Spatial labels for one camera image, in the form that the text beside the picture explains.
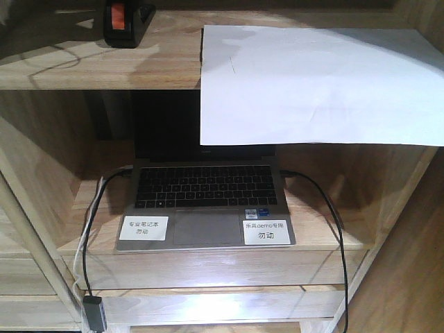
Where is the white paper sheet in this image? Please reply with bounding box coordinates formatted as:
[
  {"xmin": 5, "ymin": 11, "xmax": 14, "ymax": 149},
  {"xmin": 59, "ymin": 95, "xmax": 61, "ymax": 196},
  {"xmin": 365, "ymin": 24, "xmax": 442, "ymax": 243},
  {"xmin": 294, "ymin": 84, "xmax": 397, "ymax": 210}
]
[{"xmin": 200, "ymin": 25, "xmax": 443, "ymax": 146}]

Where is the black orange stapler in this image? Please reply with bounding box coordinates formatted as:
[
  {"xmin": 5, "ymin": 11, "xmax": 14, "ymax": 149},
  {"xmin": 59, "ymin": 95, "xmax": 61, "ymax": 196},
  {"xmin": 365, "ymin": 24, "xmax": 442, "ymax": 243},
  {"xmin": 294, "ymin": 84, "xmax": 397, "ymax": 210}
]
[{"xmin": 103, "ymin": 0, "xmax": 156, "ymax": 49}]

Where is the grey laptop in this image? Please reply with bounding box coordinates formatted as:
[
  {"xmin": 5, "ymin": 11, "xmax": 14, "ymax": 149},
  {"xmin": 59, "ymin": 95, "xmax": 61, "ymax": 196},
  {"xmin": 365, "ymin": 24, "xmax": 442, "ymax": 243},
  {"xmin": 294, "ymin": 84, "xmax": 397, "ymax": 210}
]
[{"xmin": 116, "ymin": 90, "xmax": 296, "ymax": 252}]

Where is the right white laptop label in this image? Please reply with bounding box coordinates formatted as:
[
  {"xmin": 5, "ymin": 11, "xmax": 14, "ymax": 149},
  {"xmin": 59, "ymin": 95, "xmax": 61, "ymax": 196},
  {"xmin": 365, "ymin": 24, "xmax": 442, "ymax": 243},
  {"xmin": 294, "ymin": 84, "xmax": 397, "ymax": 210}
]
[{"xmin": 243, "ymin": 220, "xmax": 292, "ymax": 246}]

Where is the white laptop label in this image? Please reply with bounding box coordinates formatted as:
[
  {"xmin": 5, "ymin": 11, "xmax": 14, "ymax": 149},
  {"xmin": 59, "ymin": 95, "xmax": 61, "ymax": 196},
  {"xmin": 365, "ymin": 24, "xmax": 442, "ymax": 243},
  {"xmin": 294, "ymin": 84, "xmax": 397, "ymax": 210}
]
[
  {"xmin": 243, "ymin": 220, "xmax": 292, "ymax": 246},
  {"xmin": 119, "ymin": 216, "xmax": 169, "ymax": 241}
]

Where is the left white laptop label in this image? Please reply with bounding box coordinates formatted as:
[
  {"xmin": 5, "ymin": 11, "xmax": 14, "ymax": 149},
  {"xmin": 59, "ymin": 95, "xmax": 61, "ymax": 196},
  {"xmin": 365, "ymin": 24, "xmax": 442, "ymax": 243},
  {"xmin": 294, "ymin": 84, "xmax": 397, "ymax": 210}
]
[{"xmin": 119, "ymin": 216, "xmax": 169, "ymax": 241}]

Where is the grey USB hub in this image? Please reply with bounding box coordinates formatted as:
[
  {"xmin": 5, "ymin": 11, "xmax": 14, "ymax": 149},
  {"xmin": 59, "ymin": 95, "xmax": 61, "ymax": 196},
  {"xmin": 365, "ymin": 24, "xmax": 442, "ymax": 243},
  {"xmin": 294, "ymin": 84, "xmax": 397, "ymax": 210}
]
[{"xmin": 83, "ymin": 296, "xmax": 107, "ymax": 332}]

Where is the black cable right of laptop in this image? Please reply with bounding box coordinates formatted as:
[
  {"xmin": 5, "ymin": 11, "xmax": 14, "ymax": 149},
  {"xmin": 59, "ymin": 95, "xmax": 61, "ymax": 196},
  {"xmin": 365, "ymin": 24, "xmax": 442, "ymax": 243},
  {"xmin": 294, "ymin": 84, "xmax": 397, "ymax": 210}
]
[{"xmin": 280, "ymin": 169, "xmax": 350, "ymax": 333}]

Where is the black cable of laptop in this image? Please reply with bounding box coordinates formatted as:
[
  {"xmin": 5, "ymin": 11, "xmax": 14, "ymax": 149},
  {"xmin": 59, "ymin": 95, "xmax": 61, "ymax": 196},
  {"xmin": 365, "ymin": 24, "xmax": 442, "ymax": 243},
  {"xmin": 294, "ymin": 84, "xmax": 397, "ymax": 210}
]
[
  {"xmin": 280, "ymin": 169, "xmax": 350, "ymax": 333},
  {"xmin": 83, "ymin": 169, "xmax": 133, "ymax": 298}
]

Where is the black cable left of laptop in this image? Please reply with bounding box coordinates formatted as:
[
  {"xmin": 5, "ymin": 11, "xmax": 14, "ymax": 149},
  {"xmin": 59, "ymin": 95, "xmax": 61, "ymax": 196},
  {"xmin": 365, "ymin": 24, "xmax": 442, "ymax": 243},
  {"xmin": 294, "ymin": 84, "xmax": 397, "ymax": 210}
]
[{"xmin": 83, "ymin": 169, "xmax": 133, "ymax": 298}]

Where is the white cable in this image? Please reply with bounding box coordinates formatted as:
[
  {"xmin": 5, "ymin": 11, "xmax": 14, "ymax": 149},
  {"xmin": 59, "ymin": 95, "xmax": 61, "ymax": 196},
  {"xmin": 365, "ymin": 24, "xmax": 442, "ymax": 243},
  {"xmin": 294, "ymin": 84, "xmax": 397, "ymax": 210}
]
[{"xmin": 72, "ymin": 164, "xmax": 134, "ymax": 330}]

